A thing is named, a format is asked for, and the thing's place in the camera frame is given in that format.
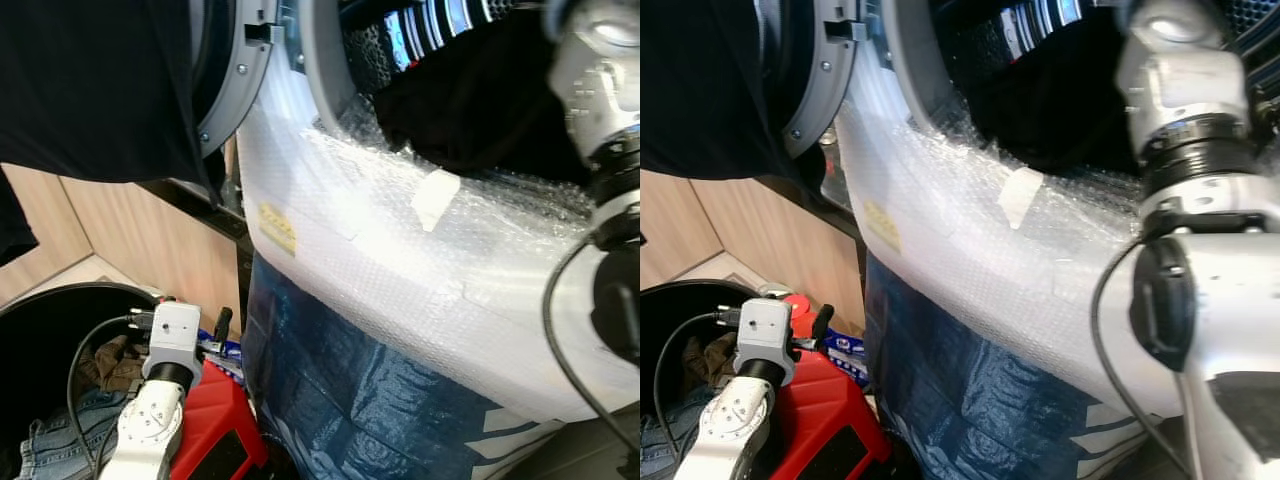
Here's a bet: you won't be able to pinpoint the blue and white packet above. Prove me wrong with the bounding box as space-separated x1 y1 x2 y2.
824 333 871 368
199 329 248 368

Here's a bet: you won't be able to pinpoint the red plastic stool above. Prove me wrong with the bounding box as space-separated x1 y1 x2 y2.
762 293 895 480
168 348 271 480

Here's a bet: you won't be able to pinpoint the wooden cabinet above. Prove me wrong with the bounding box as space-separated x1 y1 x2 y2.
0 163 248 338
640 168 868 333

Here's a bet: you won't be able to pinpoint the yellow label sticker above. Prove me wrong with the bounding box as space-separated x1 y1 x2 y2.
256 201 299 257
862 199 902 254

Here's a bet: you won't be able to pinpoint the brown crumpled cloth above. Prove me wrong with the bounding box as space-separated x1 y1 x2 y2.
684 331 743 392
77 334 153 394

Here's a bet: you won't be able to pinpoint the blue plastic bag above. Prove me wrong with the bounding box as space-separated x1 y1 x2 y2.
238 254 566 480
860 254 1153 480

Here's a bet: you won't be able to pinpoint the black plastic bucket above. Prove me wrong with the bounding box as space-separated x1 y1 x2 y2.
640 279 749 480
0 281 163 480

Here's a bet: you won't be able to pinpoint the clear bubble wrap sheet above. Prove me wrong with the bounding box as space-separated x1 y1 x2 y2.
234 68 641 424
834 60 1203 419

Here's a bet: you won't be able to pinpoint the blue denim jeans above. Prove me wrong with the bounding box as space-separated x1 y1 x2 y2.
640 412 713 480
17 388 133 480

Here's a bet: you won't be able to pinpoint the grey washer door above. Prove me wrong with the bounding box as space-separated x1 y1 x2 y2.
779 0 868 162
188 0 283 162

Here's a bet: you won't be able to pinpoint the white tape piece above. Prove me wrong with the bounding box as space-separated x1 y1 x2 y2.
996 164 1044 230
411 167 462 234

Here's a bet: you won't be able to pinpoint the black hanging garment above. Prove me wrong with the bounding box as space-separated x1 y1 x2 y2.
0 0 218 267
640 0 803 188

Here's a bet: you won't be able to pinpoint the grey rubber door gasket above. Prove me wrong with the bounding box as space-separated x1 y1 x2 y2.
879 0 948 133
296 0 363 138

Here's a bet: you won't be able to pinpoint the black garment with white print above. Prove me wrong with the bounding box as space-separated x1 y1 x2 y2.
963 28 1153 179
372 8 603 189

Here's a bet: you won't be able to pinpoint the steel perforated washer drum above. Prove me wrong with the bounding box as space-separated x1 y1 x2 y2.
338 0 561 101
928 0 1280 96

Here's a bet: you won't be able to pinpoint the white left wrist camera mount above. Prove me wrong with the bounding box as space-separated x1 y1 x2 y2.
146 299 205 389
733 296 799 388

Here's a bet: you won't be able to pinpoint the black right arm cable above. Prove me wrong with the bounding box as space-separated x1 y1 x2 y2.
1089 233 1203 478
541 233 641 428

